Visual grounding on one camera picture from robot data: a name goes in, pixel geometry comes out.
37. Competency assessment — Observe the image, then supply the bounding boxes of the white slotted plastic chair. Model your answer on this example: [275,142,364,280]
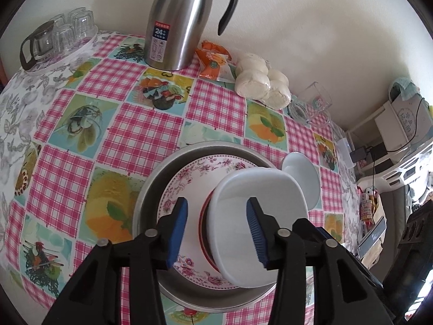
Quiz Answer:
[355,157,433,193]

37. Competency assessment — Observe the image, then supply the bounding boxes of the black power adapter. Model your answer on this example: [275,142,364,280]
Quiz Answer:
[350,147,372,164]

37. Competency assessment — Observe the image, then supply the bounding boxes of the orange snack packet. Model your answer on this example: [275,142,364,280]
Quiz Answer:
[195,41,235,82]

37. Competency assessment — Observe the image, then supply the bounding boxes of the white shelf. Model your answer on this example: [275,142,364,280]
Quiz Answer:
[345,105,433,177]

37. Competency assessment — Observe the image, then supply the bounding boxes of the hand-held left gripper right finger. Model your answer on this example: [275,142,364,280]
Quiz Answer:
[246,197,379,325]

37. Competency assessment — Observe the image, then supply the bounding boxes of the glass teapot with black handle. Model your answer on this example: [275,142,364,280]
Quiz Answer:
[19,20,60,72]

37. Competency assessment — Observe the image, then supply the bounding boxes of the round stainless steel basin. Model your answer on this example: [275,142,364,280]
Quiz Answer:
[133,141,312,313]

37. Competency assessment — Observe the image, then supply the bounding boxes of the colourful snack packets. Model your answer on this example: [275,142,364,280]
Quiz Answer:
[359,188,377,226]

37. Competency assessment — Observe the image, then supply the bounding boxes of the small floral bowl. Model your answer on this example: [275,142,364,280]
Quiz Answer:
[281,152,321,210]

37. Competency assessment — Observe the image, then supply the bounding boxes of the clear plastic box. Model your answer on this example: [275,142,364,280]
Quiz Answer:
[337,138,356,169]

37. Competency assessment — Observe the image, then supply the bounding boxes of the white printed cover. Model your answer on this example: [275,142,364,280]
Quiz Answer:
[389,86,433,154]

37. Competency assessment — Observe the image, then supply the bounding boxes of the white round tray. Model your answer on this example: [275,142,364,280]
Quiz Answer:
[25,24,99,77]

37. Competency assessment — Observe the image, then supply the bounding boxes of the red rimmed strawberry bowl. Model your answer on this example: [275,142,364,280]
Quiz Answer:
[198,190,224,273]

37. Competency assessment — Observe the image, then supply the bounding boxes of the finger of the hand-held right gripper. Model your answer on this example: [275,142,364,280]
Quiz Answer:
[293,218,383,308]

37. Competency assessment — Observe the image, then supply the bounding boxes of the grey leaf pattern tablecloth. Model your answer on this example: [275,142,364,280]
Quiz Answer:
[0,51,102,210]

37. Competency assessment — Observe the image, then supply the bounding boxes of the blue flat box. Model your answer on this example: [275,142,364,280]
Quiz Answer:
[358,216,388,259]

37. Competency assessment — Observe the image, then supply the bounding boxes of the teal cloth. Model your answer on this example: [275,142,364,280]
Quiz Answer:
[389,77,422,102]

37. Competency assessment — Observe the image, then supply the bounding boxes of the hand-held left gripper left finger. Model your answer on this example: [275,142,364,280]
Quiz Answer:
[41,197,189,325]

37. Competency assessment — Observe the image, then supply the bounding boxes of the white square bowl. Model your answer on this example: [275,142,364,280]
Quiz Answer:
[206,167,310,289]

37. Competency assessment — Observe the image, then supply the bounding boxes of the round pink floral plate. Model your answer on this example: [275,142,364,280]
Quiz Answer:
[157,155,268,292]

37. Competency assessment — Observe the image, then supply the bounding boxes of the printed glass mug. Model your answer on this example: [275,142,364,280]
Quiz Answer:
[303,82,334,127]

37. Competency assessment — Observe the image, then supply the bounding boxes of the bag of white steamed buns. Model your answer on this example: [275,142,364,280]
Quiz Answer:
[234,53,292,110]

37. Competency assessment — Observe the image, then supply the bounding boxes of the stainless steel thermos jug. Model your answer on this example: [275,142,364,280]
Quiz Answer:
[145,0,239,72]

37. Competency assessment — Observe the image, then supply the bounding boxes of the grey cushion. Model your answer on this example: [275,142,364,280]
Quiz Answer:
[375,186,411,268]

